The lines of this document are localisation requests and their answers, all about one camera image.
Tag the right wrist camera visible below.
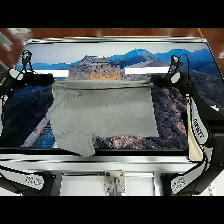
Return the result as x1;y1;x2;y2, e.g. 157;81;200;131
169;54;184;77

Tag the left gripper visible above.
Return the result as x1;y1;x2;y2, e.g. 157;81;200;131
27;72;56;87

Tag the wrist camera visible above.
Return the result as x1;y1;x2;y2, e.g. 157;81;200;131
21;49;34;74
169;54;184;77

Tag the grey T-shirt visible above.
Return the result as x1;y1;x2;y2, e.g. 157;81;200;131
46;79;160;158

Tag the silver frame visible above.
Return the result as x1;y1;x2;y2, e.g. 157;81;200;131
0;148;224;197

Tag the black cable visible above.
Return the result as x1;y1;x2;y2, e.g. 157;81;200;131
179;53;192;98

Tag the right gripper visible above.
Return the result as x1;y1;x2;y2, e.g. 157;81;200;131
150;73;173;88

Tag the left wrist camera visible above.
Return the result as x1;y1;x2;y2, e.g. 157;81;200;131
21;49;34;74

